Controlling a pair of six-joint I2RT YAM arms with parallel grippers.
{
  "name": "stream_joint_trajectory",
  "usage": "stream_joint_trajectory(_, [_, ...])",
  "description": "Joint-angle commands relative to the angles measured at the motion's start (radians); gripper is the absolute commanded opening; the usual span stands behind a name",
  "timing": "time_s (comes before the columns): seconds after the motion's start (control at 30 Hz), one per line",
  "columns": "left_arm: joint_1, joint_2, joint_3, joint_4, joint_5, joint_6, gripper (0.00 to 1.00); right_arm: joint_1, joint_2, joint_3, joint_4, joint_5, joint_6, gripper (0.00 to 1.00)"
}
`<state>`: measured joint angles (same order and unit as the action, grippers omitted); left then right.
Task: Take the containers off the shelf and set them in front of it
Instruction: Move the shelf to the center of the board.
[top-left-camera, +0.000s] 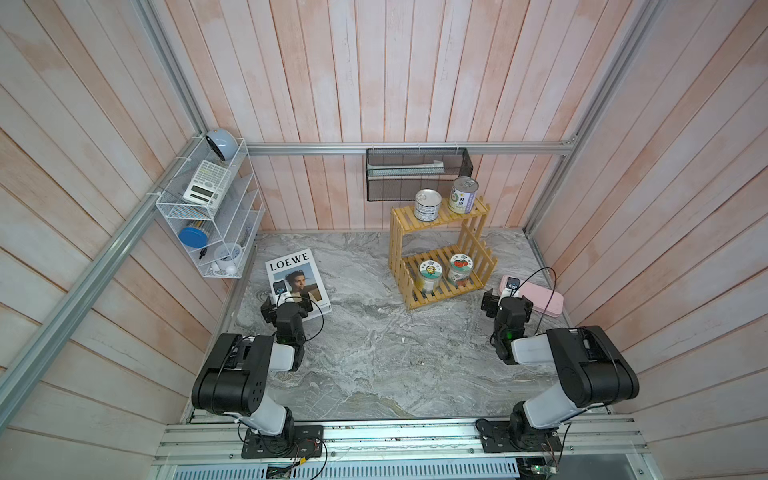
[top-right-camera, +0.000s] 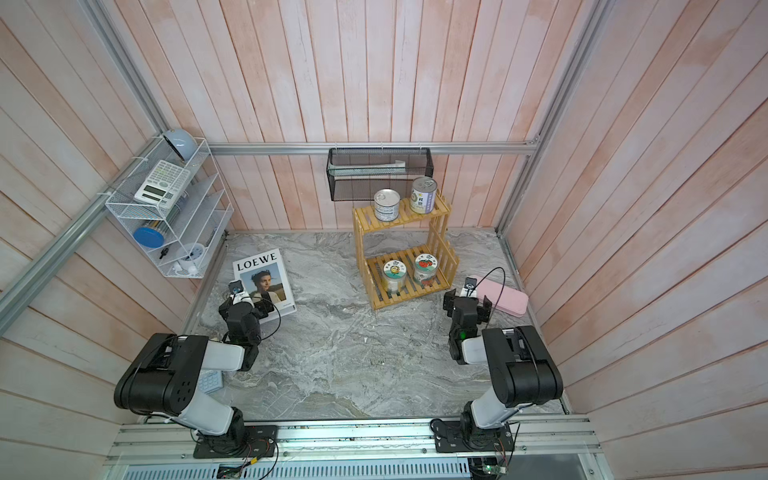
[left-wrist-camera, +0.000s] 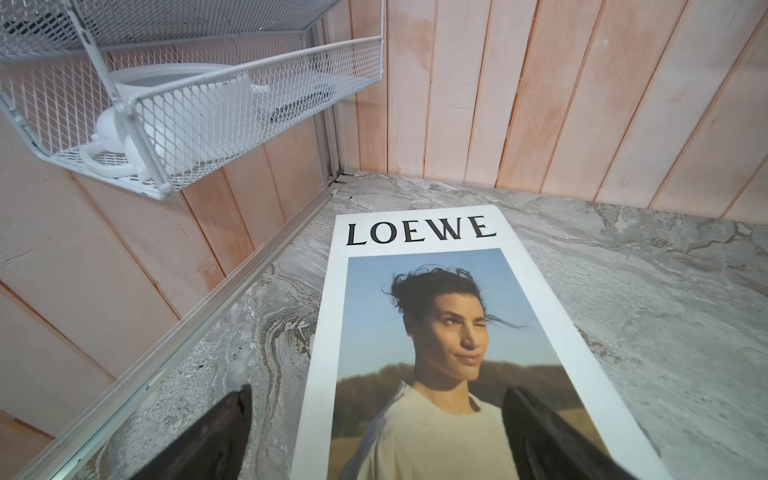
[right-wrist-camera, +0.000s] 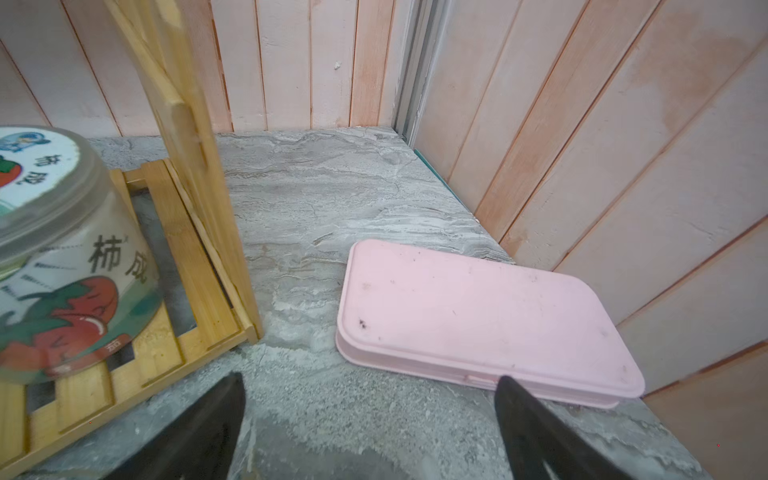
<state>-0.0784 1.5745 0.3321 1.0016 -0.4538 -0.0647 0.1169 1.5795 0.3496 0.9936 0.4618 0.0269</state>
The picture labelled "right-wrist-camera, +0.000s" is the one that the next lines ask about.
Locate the strawberry label seed jar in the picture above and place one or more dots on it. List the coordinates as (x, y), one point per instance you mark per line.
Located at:
(78, 279)

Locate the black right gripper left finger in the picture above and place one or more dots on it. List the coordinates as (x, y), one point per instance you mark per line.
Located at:
(199, 444)

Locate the pink flat case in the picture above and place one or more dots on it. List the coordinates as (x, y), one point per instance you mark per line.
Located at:
(470, 321)

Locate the wooden two-tier shelf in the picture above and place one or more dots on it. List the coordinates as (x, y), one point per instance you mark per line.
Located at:
(183, 208)

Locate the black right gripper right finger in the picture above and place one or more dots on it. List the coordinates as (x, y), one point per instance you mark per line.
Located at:
(539, 445)

